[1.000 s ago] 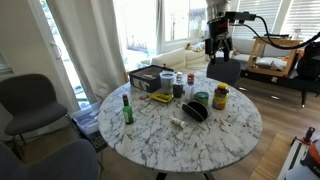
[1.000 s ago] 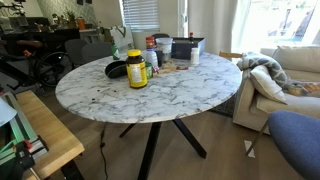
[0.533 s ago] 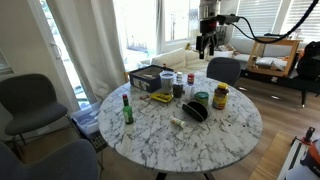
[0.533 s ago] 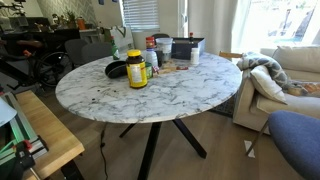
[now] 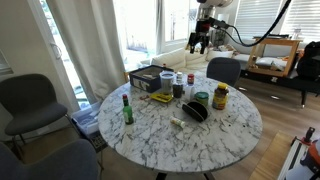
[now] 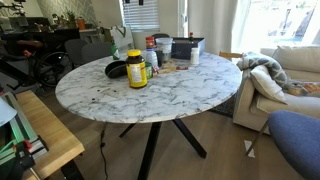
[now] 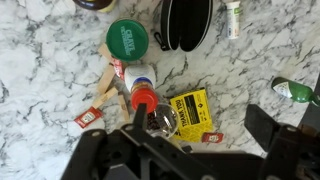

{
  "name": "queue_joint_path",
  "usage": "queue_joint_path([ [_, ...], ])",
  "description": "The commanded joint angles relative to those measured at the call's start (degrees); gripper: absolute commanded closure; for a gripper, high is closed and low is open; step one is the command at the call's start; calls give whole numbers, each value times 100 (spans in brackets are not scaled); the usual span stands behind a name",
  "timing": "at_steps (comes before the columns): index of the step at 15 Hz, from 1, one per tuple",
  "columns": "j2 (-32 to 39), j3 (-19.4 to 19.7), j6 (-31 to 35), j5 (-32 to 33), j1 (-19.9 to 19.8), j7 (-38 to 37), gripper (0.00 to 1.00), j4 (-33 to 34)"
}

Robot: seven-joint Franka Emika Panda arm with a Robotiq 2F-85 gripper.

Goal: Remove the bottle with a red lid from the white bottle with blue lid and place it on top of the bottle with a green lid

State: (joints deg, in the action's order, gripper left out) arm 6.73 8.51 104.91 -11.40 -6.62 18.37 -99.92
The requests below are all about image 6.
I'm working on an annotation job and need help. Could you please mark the black floor cable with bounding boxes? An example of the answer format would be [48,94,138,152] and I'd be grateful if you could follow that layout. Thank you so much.
[98,122,110,180]

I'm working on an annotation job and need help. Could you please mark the small bottle with red lid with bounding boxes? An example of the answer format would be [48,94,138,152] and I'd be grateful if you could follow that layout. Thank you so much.
[145,36,156,50]

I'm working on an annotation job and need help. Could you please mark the white paper scrap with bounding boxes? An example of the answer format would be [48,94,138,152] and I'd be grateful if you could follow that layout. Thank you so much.
[243,139,256,159]

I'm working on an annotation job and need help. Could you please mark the green glass bottle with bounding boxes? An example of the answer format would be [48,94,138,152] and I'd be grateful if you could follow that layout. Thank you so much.
[110,35,120,61]

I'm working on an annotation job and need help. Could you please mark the wooden chair back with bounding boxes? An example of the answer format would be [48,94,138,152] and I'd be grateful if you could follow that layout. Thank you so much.
[218,50,244,61]

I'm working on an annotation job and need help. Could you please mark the orange jar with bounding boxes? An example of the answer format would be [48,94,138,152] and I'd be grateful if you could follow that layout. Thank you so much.
[76,16,87,31]

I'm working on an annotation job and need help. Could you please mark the white pillow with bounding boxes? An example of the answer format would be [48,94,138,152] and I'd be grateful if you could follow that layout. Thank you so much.
[249,64,288,105]

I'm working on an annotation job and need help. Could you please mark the grey chair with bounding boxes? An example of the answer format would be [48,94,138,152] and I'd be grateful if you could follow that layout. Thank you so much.
[64,38,89,68]
[80,41,113,65]

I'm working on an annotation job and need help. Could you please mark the small white bottle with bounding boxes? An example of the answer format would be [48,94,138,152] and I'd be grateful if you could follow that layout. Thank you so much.
[190,47,200,66]

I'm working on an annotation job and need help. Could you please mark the brown bottle with yellow lid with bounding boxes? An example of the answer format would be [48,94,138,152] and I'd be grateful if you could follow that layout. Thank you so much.
[125,49,148,89]

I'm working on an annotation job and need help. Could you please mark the orange patterned cushion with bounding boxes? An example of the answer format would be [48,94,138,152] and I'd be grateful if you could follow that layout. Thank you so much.
[288,81,320,98]

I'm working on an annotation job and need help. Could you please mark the white curtain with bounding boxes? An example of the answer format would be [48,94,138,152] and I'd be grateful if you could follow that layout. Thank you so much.
[186,0,240,56]

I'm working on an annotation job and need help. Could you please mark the white side cabinet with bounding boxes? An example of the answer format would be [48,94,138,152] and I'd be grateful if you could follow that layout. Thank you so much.
[79,28,105,45]

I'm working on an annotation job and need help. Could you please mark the dark patterned rug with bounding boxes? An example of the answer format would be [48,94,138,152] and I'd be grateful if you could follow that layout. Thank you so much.
[209,93,238,119]

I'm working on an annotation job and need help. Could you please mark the dark cup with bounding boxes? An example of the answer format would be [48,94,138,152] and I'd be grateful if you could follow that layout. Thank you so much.
[155,49,164,68]

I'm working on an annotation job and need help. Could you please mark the clear plastic container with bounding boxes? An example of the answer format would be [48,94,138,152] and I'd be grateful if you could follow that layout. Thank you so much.
[155,37,174,63]

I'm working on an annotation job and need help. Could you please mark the dark blue box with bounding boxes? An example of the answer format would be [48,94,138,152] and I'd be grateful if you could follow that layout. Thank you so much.
[170,37,206,61]

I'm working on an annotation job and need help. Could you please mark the wooden block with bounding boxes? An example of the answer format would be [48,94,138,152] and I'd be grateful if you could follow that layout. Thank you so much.
[157,64,178,75]

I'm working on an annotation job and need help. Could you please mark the green metal clamp rail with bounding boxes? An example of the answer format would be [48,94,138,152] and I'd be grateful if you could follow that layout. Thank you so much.
[0,91,50,180]

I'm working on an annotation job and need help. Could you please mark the white paper sheet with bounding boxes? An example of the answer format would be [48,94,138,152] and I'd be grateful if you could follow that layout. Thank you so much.
[0,96,18,128]

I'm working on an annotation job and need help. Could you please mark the black bowl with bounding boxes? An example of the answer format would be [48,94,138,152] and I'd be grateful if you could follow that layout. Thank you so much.
[104,60,128,80]

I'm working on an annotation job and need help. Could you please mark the dark chair back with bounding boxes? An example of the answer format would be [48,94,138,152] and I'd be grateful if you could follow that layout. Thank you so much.
[151,32,171,46]

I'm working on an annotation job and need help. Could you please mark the black table legs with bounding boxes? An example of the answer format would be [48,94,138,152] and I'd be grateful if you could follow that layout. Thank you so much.
[119,118,208,180]

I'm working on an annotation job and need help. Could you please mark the white bottle with blue lid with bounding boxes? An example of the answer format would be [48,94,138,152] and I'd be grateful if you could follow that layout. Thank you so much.
[145,47,159,69]

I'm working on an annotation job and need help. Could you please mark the grey patterned blanket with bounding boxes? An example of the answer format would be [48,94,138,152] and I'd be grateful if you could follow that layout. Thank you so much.
[236,51,293,91]

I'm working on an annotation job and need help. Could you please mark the blue upholstered chair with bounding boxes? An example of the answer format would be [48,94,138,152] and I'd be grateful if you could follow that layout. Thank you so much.
[246,110,320,180]

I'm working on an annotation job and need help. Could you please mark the black bicycle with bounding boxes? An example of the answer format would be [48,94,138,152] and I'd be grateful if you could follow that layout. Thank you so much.
[0,30,74,90]

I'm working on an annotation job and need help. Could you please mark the white window blinds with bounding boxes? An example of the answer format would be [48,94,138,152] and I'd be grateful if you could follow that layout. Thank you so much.
[121,0,161,32]

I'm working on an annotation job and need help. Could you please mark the green potted plant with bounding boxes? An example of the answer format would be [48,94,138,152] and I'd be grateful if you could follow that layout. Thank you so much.
[51,9,78,30]

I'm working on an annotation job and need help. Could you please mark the beige sofa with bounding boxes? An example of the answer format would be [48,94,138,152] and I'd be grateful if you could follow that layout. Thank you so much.
[232,45,320,135]

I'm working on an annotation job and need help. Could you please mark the small green can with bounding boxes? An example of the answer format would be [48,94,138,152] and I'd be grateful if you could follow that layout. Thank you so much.
[145,61,154,80]

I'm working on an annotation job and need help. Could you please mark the wooden workbench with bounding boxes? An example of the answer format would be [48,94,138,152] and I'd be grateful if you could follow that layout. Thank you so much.
[14,89,86,180]

